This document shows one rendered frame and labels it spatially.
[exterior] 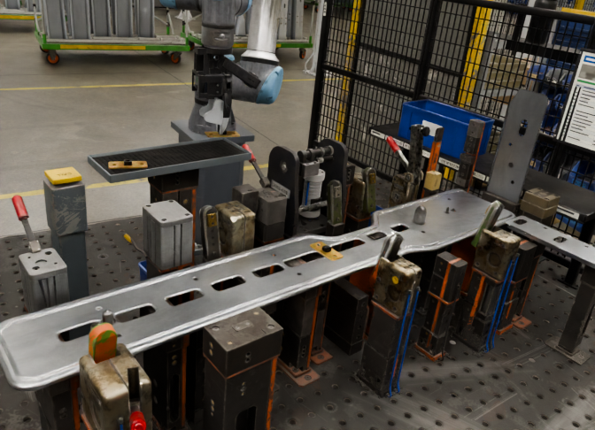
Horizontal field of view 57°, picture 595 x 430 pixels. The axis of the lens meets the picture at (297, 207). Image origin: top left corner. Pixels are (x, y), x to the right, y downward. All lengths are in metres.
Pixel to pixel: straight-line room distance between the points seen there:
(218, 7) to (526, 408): 1.18
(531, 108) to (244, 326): 1.12
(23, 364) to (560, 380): 1.27
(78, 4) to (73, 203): 6.86
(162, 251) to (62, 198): 0.24
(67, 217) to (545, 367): 1.26
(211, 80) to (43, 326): 0.65
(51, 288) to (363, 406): 0.73
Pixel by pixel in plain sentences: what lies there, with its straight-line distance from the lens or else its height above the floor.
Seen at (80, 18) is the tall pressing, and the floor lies 0.57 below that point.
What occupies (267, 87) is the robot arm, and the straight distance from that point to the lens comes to 1.67.
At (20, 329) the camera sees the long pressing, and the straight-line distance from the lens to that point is 1.09.
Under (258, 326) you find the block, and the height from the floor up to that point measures 1.03.
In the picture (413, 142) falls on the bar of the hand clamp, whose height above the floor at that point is 1.17.
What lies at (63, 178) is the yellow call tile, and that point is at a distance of 1.27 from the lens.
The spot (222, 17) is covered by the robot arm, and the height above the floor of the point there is 1.49.
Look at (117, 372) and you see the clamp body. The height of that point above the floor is 1.06.
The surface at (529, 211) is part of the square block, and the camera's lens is 1.79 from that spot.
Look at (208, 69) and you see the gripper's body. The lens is 1.35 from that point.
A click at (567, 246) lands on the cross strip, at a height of 1.00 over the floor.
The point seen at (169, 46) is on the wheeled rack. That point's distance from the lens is 8.13.
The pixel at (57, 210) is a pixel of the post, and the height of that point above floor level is 1.09.
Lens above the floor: 1.64
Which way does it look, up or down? 25 degrees down
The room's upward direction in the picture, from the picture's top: 6 degrees clockwise
